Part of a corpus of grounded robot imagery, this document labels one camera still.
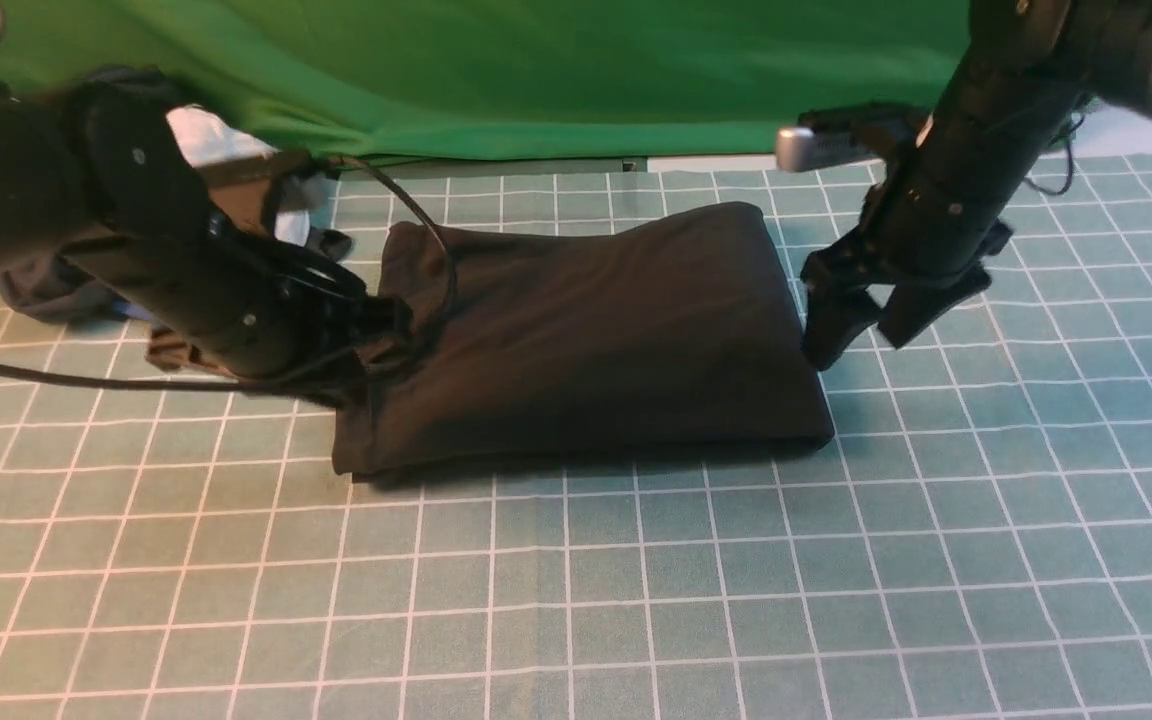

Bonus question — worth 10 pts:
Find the green backdrop cloth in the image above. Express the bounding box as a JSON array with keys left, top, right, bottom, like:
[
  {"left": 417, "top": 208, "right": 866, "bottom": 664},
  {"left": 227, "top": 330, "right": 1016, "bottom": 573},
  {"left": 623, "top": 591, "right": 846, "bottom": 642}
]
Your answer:
[{"left": 0, "top": 1, "right": 969, "bottom": 161}]

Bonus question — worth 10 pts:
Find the dark gray long-sleeve shirt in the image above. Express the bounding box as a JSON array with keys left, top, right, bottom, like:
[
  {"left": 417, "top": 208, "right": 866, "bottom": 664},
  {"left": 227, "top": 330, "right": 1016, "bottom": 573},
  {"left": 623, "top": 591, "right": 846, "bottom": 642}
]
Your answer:
[{"left": 332, "top": 200, "right": 835, "bottom": 479}]

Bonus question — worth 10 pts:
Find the dark navy crumpled garment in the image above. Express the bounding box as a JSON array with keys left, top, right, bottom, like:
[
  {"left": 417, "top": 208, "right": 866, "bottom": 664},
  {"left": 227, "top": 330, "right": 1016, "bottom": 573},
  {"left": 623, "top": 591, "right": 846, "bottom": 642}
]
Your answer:
[{"left": 0, "top": 66, "right": 353, "bottom": 323}]

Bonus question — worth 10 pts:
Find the green checkered table cloth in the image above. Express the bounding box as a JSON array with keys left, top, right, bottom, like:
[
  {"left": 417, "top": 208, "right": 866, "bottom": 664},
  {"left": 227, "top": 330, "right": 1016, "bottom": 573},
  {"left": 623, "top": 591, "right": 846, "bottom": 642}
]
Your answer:
[{"left": 0, "top": 156, "right": 1152, "bottom": 719}]

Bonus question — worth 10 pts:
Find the black left camera cable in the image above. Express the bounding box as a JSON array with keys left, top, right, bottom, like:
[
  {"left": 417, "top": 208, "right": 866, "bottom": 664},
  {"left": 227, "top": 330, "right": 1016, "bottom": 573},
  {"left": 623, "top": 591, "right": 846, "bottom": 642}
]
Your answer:
[{"left": 0, "top": 156, "right": 457, "bottom": 720}]

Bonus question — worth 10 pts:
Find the white crumpled shirt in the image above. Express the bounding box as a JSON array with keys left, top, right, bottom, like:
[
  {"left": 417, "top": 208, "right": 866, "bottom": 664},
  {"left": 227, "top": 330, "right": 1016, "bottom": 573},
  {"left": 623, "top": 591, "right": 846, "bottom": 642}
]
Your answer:
[{"left": 166, "top": 105, "right": 326, "bottom": 247}]

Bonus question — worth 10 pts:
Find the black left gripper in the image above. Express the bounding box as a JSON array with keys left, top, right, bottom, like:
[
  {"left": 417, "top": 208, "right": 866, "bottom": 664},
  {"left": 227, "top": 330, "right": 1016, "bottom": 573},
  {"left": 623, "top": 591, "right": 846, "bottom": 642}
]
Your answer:
[{"left": 61, "top": 223, "right": 414, "bottom": 382}]

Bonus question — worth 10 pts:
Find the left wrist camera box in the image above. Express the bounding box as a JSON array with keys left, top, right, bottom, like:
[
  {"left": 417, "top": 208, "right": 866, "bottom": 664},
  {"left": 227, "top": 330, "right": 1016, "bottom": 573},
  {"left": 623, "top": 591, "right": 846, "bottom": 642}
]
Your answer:
[{"left": 196, "top": 150, "right": 328, "bottom": 247}]

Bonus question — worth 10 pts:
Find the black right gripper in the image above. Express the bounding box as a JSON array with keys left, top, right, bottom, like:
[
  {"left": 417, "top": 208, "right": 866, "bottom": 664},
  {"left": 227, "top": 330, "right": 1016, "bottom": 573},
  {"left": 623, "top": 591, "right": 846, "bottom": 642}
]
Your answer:
[{"left": 801, "top": 141, "right": 1015, "bottom": 372}]

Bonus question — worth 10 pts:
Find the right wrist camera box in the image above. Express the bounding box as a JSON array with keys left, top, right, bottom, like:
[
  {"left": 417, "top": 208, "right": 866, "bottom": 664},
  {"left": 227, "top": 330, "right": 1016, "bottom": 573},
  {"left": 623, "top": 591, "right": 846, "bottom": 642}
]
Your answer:
[{"left": 774, "top": 103, "right": 929, "bottom": 173}]

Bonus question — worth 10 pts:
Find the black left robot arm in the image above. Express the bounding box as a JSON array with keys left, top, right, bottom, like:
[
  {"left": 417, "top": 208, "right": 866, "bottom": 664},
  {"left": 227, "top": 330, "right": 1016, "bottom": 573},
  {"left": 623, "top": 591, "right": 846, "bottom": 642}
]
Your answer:
[{"left": 0, "top": 82, "right": 411, "bottom": 391}]

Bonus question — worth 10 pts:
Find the blue garment in pile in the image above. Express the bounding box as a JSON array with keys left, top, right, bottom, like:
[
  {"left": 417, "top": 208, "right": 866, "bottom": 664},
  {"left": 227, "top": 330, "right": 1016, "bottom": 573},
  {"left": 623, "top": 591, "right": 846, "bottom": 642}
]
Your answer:
[{"left": 109, "top": 300, "right": 157, "bottom": 324}]

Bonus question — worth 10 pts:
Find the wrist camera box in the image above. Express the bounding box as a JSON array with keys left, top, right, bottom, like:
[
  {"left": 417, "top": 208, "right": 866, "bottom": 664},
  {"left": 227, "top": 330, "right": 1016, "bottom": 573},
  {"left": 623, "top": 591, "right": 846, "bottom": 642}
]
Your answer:
[
  {"left": 196, "top": 150, "right": 328, "bottom": 247},
  {"left": 774, "top": 103, "right": 929, "bottom": 173}
]

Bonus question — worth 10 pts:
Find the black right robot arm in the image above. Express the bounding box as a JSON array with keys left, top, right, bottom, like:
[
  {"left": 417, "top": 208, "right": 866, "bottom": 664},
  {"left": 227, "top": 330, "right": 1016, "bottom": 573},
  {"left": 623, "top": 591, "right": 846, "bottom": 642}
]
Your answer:
[{"left": 774, "top": 1, "right": 1152, "bottom": 370}]

